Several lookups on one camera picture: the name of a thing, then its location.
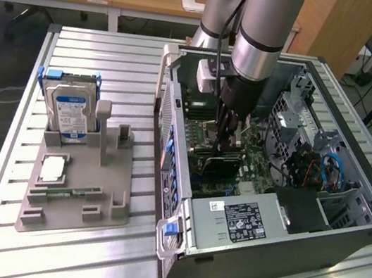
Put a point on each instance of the silver disk bay cage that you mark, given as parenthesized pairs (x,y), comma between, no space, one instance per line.
(289,120)

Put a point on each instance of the silver CPU chip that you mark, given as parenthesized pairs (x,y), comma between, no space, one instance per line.
(52,170)

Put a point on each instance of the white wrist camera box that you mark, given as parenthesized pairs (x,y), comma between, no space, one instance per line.
(205,78)

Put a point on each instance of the hard disk in blue caddy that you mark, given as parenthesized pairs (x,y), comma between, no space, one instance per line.
(69,109)

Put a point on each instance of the black power brick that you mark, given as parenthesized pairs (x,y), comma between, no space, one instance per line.
(363,79)

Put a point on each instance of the wooden cabinet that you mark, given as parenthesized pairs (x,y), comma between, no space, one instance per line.
(340,29)

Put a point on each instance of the grey plastic parts rack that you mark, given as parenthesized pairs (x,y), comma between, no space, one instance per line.
(110,183)

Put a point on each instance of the green RAM stick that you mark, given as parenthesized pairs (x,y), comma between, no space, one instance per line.
(66,192)

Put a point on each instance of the black NVIDIA graphics card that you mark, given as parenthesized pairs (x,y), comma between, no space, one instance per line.
(220,171)

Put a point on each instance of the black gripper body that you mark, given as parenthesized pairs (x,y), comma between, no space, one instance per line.
(243,95)

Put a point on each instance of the green motherboard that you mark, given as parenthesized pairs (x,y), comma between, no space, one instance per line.
(253,164)

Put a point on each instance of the silver chipset heatsink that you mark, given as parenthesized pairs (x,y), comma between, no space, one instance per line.
(247,189)

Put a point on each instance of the black and silver PC case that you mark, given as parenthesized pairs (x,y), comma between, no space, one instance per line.
(256,272)

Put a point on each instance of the black office chair base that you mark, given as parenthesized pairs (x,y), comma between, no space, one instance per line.
(24,17)

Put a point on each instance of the blue case release latch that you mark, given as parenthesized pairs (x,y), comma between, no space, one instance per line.
(170,231)

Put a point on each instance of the silver CPU socket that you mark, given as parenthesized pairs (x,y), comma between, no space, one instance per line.
(206,132)

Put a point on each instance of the silver power supply unit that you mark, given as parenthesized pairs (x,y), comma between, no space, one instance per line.
(204,220)

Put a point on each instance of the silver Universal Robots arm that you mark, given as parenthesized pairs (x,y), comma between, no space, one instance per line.
(266,24)

